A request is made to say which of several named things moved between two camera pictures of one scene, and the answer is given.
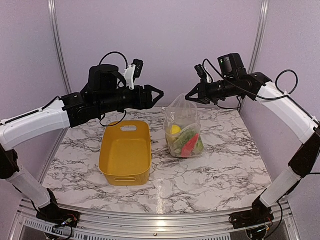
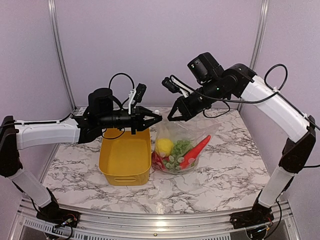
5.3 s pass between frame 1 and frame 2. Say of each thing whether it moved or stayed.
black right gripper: moved
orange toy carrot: moved
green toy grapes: moved
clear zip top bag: moved
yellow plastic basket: stayed
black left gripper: moved
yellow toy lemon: moved
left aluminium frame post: stayed
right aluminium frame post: stayed
